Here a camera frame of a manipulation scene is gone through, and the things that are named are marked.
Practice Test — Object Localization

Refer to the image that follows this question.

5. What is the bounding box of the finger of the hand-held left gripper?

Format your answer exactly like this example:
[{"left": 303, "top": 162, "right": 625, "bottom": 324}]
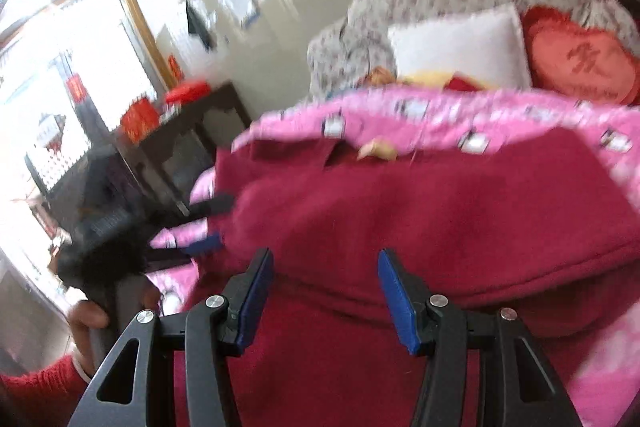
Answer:
[
  {"left": 150, "top": 193, "right": 237, "bottom": 234},
  {"left": 145, "top": 232, "right": 223, "bottom": 262}
]

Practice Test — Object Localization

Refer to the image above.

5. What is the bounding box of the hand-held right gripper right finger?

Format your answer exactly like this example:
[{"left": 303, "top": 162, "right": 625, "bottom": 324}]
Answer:
[{"left": 377, "top": 249, "right": 582, "bottom": 427}]

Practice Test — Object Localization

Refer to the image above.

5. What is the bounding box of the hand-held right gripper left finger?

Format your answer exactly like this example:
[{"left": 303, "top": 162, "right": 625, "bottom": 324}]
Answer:
[{"left": 67, "top": 248, "right": 275, "bottom": 427}]

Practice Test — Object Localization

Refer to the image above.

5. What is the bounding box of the dark red garment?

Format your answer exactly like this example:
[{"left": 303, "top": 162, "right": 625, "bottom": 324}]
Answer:
[{"left": 172, "top": 126, "right": 638, "bottom": 427}]

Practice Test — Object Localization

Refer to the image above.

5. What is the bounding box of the person's left forearm red sleeve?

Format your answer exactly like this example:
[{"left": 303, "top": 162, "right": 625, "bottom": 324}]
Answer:
[{"left": 0, "top": 354, "right": 93, "bottom": 427}]

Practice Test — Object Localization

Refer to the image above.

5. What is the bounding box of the person's left hand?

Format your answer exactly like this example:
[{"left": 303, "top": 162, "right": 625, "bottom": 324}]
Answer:
[{"left": 68, "top": 277, "right": 162, "bottom": 380}]

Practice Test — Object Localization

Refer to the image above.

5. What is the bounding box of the dark wooden side table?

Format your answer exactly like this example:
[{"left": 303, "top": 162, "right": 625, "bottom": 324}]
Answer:
[{"left": 47, "top": 81, "right": 253, "bottom": 253}]

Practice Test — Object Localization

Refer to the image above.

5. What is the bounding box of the red gift box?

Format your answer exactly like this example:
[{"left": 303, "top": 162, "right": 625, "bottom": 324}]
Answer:
[{"left": 119, "top": 99, "right": 162, "bottom": 144}]

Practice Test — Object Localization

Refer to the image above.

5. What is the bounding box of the red round box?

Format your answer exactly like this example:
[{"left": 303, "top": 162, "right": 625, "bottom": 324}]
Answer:
[{"left": 164, "top": 79, "right": 212, "bottom": 105}]

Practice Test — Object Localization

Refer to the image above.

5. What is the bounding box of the wooden framed window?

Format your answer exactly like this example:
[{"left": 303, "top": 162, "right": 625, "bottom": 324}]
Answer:
[{"left": 0, "top": 0, "right": 171, "bottom": 228}]

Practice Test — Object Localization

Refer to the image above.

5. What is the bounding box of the pink printed blanket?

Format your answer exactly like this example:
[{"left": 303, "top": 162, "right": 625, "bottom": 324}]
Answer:
[{"left": 147, "top": 87, "right": 640, "bottom": 427}]

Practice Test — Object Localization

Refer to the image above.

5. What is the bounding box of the yellow red cloth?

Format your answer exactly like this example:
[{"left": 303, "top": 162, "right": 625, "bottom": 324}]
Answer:
[{"left": 365, "top": 66, "right": 501, "bottom": 94}]

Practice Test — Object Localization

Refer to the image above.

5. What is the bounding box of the white pillow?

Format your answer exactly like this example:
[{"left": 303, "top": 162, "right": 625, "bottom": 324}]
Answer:
[{"left": 387, "top": 3, "right": 533, "bottom": 90}]

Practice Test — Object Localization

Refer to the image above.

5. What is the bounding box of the red heart-shaped cushion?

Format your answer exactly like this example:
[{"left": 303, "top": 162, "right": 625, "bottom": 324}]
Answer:
[{"left": 520, "top": 4, "right": 640, "bottom": 105}]

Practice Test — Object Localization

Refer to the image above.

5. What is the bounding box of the black wall hanging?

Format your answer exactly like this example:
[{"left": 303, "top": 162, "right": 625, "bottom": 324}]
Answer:
[{"left": 185, "top": 0, "right": 217, "bottom": 52}]

